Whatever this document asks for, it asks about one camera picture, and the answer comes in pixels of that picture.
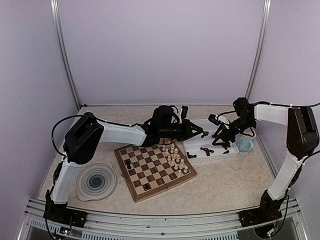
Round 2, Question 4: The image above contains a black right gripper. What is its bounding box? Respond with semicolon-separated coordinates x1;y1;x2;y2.
212;116;255;146

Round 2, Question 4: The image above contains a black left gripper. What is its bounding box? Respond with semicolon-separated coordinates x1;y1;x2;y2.
160;119;204;142

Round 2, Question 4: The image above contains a white plastic tray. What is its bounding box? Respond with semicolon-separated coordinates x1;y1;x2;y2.
183;119;240;163

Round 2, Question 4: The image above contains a wooden chess board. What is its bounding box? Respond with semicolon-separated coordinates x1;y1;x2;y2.
114;142;197;203

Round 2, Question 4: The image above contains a dark chess piece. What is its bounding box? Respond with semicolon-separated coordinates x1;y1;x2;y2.
124;159;132;170

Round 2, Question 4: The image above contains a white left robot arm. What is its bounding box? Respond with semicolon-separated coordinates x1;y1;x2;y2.
45;105;208;223

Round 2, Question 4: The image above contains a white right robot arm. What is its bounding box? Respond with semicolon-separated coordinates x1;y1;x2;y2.
208;97;320;201

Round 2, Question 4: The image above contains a dark chess pieces pile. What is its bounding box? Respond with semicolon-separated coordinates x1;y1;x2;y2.
186;147;231;162

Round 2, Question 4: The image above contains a white chess pieces row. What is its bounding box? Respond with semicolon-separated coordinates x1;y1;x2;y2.
156;138;190;179

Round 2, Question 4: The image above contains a light blue mug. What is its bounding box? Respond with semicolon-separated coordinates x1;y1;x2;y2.
235;134;256;153

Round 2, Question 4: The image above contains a collapsible silicone bowl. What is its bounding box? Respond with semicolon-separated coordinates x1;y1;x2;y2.
75;163;117;202

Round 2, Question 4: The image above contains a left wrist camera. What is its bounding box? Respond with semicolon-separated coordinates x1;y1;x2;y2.
178;105;189;124

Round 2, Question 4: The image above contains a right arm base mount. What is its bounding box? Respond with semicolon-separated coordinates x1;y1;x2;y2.
238;190;289;239

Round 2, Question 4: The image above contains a right aluminium frame post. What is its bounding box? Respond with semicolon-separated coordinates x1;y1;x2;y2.
245;0;272;101

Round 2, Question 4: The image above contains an aluminium frame post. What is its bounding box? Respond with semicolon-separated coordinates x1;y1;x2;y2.
50;0;82;111
245;0;272;101

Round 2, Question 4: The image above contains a front aluminium rail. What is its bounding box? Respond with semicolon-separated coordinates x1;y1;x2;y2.
17;198;309;240

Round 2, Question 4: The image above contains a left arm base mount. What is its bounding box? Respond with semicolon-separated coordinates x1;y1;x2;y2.
43;190;88;228

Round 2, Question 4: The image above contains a left aluminium frame post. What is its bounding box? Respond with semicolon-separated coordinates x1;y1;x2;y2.
50;0;82;111

